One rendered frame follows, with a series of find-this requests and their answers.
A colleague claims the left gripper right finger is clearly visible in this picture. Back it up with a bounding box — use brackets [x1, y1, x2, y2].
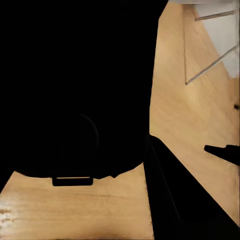
[143, 134, 240, 240]

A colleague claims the digital camera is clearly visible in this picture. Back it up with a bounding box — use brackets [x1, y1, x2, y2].
[0, 0, 169, 187]

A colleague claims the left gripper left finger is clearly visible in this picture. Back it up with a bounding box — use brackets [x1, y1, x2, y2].
[0, 153, 15, 193]

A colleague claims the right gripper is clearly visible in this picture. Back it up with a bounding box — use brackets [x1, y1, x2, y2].
[204, 145, 240, 165]

